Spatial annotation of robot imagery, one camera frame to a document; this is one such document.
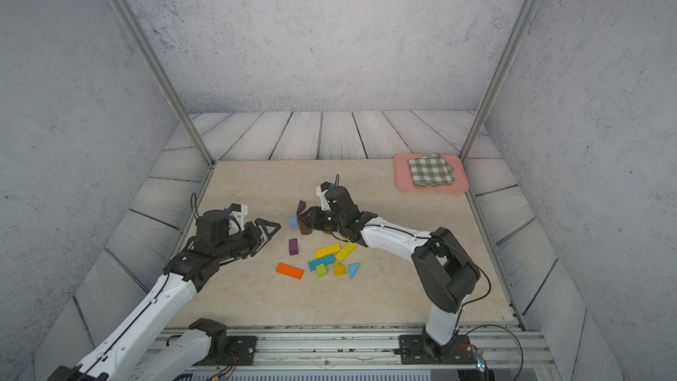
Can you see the pink tray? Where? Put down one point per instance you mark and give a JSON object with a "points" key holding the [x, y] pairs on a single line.
{"points": [[404, 182]]}

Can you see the orange long wooden block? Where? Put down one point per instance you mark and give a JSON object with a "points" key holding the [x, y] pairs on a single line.
{"points": [[290, 271]]}

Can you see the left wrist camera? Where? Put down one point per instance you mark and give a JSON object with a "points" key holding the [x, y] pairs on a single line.
{"points": [[236, 215]]}

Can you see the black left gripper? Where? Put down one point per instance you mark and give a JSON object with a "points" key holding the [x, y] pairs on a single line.
{"points": [[266, 236]]}

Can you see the green small cube block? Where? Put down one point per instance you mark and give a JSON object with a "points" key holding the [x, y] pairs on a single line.
{"points": [[321, 270]]}

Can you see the green checkered cloth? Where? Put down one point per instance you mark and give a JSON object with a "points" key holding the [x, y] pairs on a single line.
{"points": [[431, 171]]}

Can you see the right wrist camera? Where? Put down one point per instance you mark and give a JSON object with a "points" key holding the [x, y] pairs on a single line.
{"points": [[321, 191]]}

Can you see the left aluminium frame post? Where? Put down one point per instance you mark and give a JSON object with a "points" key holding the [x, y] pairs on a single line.
{"points": [[154, 65]]}

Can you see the light blue cube block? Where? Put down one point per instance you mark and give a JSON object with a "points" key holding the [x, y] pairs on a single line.
{"points": [[292, 222]]}

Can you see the lime green long block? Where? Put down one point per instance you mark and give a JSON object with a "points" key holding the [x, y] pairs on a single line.
{"points": [[345, 252]]}

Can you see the purple rectangular wooden block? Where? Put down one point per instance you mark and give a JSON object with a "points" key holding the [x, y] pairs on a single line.
{"points": [[293, 247]]}

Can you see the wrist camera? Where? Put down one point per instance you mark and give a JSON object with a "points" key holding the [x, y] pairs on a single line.
{"points": [[321, 191], [236, 215]]}

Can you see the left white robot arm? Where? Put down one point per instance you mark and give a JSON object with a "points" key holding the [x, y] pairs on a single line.
{"points": [[119, 357]]}

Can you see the dark brown rectangular block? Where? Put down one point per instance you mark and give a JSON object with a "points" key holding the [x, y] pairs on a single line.
{"points": [[305, 227]]}

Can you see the teal long wooden block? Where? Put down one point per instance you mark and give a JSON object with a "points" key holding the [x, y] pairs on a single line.
{"points": [[326, 260]]}

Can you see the right aluminium frame post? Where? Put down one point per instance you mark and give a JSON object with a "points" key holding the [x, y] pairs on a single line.
{"points": [[518, 30]]}

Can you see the aluminium frame post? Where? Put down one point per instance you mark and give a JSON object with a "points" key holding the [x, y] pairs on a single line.
{"points": [[518, 30], [154, 65]]}

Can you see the yellow long wooden block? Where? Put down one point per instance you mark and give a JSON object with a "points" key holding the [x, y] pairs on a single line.
{"points": [[328, 250]]}

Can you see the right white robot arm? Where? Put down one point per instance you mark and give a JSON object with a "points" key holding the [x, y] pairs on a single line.
{"points": [[447, 274]]}

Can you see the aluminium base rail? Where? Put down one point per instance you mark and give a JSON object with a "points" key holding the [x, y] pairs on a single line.
{"points": [[480, 352]]}

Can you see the light blue triangle block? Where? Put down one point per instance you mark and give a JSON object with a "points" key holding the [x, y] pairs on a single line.
{"points": [[352, 270]]}

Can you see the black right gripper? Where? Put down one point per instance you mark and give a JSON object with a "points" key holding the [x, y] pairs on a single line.
{"points": [[316, 212]]}

